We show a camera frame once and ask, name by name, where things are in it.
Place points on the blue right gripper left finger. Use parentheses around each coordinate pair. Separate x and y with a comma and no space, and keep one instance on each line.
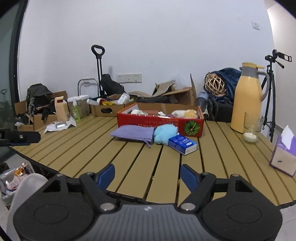
(105,176)

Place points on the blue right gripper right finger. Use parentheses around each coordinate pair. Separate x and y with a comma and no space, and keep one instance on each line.
(190,177)

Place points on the blue white paper box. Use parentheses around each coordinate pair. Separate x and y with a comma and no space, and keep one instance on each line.
(182,144)

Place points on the light blue plush toy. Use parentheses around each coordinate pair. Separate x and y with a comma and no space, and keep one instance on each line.
(163,133)

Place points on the purple knitted pouch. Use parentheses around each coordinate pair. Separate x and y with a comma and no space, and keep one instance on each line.
(135,133)

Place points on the white yellow plush toy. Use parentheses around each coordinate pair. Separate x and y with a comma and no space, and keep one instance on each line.
(189,113)

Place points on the small white sock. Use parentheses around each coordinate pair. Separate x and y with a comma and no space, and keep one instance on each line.
(160,113)

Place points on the white cylinder foam roll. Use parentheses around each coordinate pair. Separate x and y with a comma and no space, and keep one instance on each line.
(137,112)

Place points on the floor cardboard box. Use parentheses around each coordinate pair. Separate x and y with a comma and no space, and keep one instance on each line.
(42,117)

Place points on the trash bag with wrappers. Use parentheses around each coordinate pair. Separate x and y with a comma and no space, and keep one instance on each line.
(10,181)

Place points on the black backpack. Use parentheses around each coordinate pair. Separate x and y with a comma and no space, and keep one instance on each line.
(38,96)

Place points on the white paper leaflet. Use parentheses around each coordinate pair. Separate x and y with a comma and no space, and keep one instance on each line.
(60,125)

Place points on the red cardboard tray box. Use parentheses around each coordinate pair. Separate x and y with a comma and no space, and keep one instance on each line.
(189,127)

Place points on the beige carton box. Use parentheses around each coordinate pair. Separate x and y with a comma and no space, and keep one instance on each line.
(61,108)

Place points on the small brown cardboard box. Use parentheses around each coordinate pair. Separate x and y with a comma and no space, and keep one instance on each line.
(106,110)

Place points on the green spray bottle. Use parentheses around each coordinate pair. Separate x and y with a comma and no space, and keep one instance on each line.
(75,111)

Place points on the blue water bottle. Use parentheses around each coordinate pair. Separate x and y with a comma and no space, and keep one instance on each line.
(202,100)

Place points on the large open cardboard box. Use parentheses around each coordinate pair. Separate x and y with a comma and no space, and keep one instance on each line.
(185,96)

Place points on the white bottle in box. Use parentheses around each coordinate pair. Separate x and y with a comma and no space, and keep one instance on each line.
(124,98)

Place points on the glass with candle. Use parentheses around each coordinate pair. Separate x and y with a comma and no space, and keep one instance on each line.
(252,127)

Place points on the black bag on trolley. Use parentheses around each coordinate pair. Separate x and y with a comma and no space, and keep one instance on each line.
(111,87)

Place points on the purple tissue box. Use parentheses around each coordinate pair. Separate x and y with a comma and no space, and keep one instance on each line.
(283,157)

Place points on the woven rattan ball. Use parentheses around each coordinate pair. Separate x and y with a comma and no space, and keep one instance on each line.
(214,85)

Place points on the yellow thermos jug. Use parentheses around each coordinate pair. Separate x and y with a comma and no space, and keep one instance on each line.
(248,96)

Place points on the dark blue velvet cloth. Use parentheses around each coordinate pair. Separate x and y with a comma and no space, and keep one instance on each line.
(230,76)

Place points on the dark glass door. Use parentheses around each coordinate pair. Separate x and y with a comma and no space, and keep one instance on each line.
(12,14)

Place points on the clear container with handle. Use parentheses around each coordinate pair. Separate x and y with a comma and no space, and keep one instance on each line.
(87,88)

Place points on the black camera tripod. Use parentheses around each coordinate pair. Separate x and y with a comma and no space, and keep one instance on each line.
(270,92)

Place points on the white wall socket strip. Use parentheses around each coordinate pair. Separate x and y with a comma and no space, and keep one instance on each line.
(129,78)

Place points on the black trolley handle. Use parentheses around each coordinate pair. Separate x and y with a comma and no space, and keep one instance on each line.
(99,51)

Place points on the small black camera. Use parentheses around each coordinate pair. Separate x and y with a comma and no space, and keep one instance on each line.
(277,54)

